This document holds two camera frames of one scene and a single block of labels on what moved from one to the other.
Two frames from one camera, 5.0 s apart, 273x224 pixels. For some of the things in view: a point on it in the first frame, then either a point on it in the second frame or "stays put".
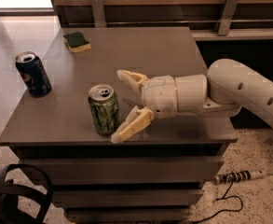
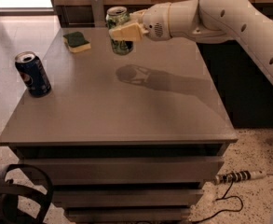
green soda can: [105, 108] → [116, 16]
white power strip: [238, 175] stays put
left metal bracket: [99, 20] stays put
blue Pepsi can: [34, 74] stays put
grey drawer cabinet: [156, 176] stays put
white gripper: [159, 93] → [155, 22]
